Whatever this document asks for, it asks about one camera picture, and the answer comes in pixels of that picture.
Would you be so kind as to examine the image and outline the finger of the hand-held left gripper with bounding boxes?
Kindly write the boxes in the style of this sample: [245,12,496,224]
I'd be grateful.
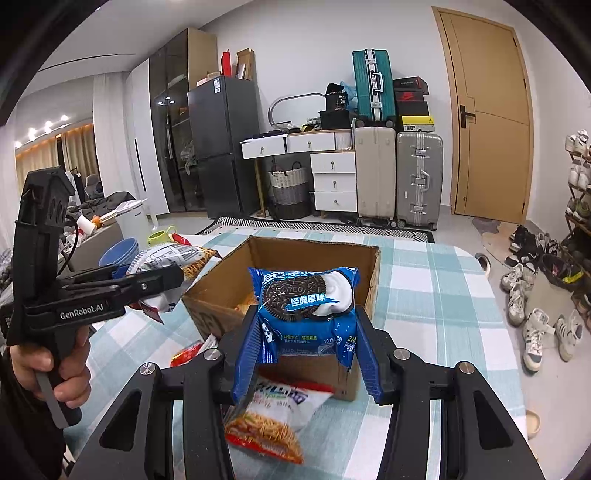
[58,267,139,291]
[111,265,185,305]

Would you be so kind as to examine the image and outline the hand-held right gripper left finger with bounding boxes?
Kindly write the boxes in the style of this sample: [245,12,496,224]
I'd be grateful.
[69,305,264,480]

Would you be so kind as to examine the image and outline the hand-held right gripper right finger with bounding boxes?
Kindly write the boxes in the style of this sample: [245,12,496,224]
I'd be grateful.
[353,307,539,480]

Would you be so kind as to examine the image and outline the crispy noodle packet white label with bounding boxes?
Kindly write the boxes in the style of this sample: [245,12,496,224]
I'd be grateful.
[129,244,223,324]

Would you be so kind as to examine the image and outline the blue white noodle snack packet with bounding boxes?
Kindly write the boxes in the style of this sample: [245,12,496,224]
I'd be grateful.
[224,376,335,464]

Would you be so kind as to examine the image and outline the small red yellow snack packet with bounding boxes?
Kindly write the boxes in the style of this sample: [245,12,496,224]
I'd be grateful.
[170,339,206,367]

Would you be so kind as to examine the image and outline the blue cookie packet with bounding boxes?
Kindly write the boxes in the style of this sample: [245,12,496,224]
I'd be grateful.
[233,265,362,404]

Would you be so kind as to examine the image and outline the brown cardboard box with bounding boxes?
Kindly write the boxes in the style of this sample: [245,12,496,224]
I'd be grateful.
[181,235,382,401]

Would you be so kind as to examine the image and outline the person's left hand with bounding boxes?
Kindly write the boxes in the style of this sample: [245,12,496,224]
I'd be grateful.
[9,330,93,409]

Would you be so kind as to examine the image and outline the blue bowl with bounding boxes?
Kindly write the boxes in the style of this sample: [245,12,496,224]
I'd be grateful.
[99,258,139,278]
[98,237,140,268]

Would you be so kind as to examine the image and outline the green mug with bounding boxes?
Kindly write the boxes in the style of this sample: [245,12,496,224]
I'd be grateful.
[147,225,178,247]

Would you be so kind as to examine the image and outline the white electric kettle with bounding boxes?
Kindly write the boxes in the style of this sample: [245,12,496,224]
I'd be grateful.
[115,198,153,241]

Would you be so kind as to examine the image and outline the grey sofa with clothes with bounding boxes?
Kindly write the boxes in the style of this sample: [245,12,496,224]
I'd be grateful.
[60,175,141,259]

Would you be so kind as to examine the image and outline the white wardrobe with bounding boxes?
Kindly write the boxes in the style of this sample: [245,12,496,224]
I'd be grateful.
[124,58,169,215]

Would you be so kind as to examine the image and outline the black white patterned rug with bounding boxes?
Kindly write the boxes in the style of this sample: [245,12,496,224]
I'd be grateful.
[196,216,435,243]

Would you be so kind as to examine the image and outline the dark grey refrigerator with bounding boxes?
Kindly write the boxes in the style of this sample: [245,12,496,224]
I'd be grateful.
[187,75,262,220]

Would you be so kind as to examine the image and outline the woven laundry basket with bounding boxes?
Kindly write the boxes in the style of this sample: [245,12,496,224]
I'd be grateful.
[268,161,309,220]

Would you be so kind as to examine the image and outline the dark glass cabinet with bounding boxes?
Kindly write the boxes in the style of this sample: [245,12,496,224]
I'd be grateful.
[148,28,218,213]

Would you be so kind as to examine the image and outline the scattered loose shoes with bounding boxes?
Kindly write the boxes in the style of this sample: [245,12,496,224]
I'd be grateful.
[501,224,585,372]

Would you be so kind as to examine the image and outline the round beige floor mat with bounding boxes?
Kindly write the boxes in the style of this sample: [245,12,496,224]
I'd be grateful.
[480,222,546,273]

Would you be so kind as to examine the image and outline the white desk with drawers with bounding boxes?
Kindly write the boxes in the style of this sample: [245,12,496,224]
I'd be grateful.
[240,129,356,217]

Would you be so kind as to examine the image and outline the white drawer cabinet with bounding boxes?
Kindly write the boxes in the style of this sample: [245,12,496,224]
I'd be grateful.
[310,151,358,213]

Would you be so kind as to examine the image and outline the beige suitcase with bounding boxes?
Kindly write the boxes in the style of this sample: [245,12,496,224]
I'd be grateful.
[353,126,398,226]

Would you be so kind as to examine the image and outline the silver suitcase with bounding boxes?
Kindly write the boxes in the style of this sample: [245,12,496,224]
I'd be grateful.
[396,130,445,230]

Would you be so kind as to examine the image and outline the oval vanity mirror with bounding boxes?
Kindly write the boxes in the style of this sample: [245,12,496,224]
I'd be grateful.
[269,92,331,130]

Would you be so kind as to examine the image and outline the large flat cardboard sheet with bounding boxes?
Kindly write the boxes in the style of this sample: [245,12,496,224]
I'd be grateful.
[187,28,218,92]

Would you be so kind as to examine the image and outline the brown open cardboard carton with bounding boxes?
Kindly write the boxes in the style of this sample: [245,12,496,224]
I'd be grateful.
[235,48,256,81]

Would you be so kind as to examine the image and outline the black storage box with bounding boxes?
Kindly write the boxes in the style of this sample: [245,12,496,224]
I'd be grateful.
[318,110,354,130]

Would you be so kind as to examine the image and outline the yellow white shoe box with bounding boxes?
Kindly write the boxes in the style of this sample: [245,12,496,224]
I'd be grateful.
[399,115,435,133]

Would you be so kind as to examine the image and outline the wooden shoe rack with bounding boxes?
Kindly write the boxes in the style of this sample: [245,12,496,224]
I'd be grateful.
[566,152,591,324]

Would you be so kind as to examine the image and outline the black bag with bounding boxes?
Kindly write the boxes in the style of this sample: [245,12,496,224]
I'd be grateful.
[324,83,349,112]

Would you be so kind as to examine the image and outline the wooden door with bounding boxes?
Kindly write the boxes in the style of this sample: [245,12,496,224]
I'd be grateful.
[431,7,536,217]

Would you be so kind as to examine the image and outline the teal suitcase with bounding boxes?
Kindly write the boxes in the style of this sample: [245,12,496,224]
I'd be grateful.
[352,49,397,125]

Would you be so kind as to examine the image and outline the rows of racked shoes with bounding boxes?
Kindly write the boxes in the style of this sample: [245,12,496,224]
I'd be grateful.
[564,129,591,319]

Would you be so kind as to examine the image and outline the black cable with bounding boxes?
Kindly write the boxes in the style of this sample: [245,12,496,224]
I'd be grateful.
[58,217,78,274]

